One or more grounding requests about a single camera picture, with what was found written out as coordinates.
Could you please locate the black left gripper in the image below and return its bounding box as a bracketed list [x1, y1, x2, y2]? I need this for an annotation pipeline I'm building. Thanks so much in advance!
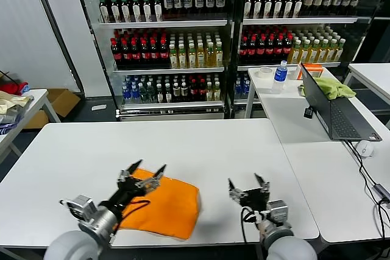
[106, 159, 168, 215]

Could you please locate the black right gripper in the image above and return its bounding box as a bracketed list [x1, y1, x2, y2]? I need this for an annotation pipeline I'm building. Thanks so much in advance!
[228, 174, 271, 212]

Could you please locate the orange t-shirt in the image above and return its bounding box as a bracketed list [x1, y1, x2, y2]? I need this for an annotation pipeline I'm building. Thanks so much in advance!
[117, 167, 204, 241]

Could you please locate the white table with clothes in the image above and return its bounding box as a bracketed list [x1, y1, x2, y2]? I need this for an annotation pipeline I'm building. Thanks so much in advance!
[0, 88, 62, 163]

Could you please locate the white table with tape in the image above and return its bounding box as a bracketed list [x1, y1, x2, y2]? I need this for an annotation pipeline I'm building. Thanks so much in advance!
[245, 65, 360, 119]

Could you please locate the brown cardboard box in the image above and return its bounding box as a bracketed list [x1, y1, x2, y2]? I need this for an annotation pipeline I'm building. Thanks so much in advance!
[24, 88, 82, 129]

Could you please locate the dark grey open laptop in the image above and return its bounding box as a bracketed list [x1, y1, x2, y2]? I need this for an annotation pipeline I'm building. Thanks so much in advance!
[300, 61, 383, 142]

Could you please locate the blue label water bottle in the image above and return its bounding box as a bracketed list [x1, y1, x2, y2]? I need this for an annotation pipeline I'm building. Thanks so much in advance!
[271, 60, 289, 95]

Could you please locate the white tape roll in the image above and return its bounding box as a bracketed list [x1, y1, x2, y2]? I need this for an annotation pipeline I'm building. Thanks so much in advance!
[258, 66, 274, 79]

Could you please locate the white computer mouse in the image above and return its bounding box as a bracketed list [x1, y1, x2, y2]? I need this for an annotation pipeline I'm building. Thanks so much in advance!
[355, 140, 375, 160]

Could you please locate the grey usb hub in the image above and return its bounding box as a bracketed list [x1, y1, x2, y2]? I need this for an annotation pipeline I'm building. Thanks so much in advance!
[370, 183, 390, 203]

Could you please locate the green crumpled cloth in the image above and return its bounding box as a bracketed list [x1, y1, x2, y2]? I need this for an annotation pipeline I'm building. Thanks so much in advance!
[298, 76, 358, 101]

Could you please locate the orange cardboard box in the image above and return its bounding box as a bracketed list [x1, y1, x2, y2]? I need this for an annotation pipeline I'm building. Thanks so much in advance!
[297, 63, 324, 80]

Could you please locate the blue striped cloth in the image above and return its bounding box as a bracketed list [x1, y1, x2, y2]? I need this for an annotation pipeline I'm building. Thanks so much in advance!
[0, 121, 19, 135]

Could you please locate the grey cloth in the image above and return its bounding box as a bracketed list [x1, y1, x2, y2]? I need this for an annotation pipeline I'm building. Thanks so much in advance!
[0, 103, 27, 124]

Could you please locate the beige cloth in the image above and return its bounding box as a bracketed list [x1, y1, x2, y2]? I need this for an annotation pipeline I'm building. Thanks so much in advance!
[0, 90, 35, 114]

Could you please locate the red cloth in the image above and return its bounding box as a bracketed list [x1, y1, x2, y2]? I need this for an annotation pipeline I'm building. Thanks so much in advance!
[0, 80, 30, 96]

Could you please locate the black drinks display cooler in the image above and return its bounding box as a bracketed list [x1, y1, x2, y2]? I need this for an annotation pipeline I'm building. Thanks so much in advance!
[233, 0, 385, 118]
[71, 0, 241, 121]

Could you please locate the empty white table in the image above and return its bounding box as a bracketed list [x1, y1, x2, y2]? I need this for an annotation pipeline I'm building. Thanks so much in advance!
[344, 62, 390, 105]

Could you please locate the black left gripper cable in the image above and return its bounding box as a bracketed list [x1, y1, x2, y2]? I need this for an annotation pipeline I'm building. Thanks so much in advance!
[114, 200, 152, 233]

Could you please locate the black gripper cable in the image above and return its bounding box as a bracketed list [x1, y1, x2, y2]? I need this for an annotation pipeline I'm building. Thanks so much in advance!
[114, 200, 152, 233]
[241, 206, 263, 244]

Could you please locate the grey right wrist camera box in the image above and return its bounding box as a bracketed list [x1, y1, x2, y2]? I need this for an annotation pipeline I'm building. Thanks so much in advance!
[267, 200, 289, 223]

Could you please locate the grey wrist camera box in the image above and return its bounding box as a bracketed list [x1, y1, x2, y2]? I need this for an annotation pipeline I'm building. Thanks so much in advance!
[267, 200, 289, 223]
[68, 194, 96, 221]

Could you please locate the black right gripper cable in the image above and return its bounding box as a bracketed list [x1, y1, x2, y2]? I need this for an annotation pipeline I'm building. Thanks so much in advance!
[241, 206, 263, 244]

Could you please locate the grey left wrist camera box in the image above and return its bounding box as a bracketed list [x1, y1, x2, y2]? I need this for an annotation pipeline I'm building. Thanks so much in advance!
[68, 194, 96, 221]

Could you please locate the black laptop cable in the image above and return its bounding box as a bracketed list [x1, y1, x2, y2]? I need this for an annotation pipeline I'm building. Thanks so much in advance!
[344, 139, 390, 242]

